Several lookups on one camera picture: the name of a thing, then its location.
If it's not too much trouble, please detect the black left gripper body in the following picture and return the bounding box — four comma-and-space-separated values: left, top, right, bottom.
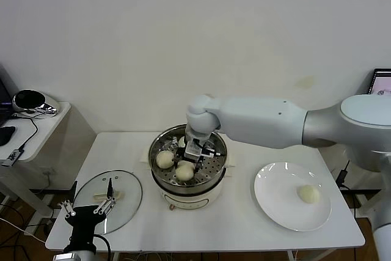
65, 205, 107, 243

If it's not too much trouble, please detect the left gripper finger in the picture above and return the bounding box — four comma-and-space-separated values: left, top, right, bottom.
58, 200, 76, 219
93, 178, 117, 215

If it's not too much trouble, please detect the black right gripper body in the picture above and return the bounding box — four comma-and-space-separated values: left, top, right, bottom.
183, 141, 212, 161

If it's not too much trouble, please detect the round glass pot lid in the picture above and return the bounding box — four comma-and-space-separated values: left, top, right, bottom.
73, 169, 144, 236

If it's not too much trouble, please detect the perforated steel steamer basket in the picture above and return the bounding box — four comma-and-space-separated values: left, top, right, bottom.
148, 124, 228, 193

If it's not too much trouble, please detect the white electric cooker pot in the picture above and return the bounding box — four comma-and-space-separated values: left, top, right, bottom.
139, 148, 238, 211

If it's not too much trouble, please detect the small grey usb hub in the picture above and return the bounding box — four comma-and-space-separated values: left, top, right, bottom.
1, 148, 25, 167

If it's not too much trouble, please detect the round white plate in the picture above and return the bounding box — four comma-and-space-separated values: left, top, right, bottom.
254, 162, 332, 233

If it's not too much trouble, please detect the white side desk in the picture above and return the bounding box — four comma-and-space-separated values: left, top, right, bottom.
354, 195, 381, 222
0, 101, 71, 221

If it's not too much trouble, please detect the black computer mouse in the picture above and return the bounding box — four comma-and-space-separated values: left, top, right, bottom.
0, 126, 16, 147

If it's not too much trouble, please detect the silver black headset device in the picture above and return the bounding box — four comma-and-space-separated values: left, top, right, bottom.
12, 89, 59, 116

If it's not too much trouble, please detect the dark laptop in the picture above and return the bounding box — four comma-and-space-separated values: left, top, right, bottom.
0, 64, 18, 128

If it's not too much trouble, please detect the grey laptop with lit screen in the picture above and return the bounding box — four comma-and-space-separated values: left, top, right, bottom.
368, 68, 391, 97

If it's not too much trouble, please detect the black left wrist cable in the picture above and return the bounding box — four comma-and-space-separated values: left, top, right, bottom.
93, 233, 112, 261

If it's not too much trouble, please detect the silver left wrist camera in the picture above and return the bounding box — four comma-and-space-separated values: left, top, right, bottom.
53, 252, 76, 261

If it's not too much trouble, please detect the white floor cable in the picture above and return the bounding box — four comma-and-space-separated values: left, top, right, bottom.
0, 218, 46, 241

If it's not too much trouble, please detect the black headset cable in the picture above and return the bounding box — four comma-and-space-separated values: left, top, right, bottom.
12, 114, 39, 152

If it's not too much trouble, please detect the black cable with adapter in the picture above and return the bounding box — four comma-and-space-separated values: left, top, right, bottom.
335, 160, 351, 191

